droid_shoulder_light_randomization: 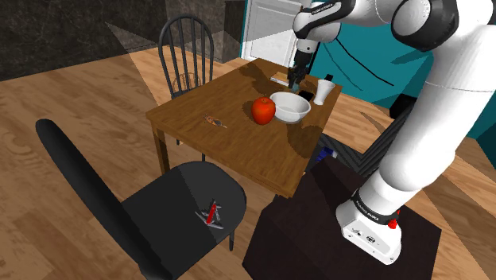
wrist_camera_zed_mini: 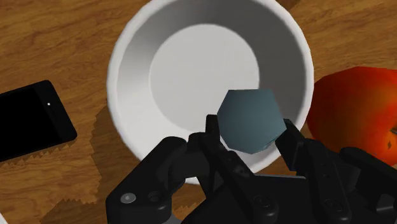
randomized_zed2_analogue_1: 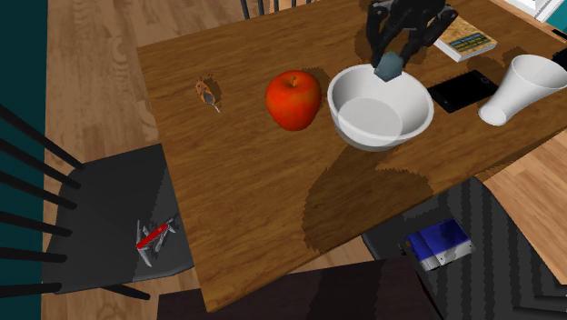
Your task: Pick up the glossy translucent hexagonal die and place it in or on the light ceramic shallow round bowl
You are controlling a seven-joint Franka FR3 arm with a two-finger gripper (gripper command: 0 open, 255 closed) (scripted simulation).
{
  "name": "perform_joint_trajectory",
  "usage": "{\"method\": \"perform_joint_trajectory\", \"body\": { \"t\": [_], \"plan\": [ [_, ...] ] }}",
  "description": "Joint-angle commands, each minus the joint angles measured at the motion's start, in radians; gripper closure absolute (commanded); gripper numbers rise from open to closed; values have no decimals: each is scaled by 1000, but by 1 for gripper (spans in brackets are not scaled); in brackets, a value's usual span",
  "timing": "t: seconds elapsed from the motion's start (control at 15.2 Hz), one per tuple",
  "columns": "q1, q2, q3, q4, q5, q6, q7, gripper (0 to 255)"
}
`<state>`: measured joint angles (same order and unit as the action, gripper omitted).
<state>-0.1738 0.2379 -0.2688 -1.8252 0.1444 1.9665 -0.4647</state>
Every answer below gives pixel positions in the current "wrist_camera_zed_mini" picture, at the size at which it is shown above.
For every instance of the black phone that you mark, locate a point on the black phone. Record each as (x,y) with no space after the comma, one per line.
(28,119)

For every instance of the red apple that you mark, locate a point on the red apple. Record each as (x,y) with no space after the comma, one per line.
(350,108)

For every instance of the white bowl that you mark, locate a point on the white bowl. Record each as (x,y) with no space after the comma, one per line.
(201,80)

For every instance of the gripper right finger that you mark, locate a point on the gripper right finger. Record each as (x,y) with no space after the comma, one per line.
(325,173)

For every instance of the blue-grey faceted block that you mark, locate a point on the blue-grey faceted block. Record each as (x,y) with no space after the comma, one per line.
(248,121)

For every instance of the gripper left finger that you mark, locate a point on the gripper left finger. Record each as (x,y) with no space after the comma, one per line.
(173,173)

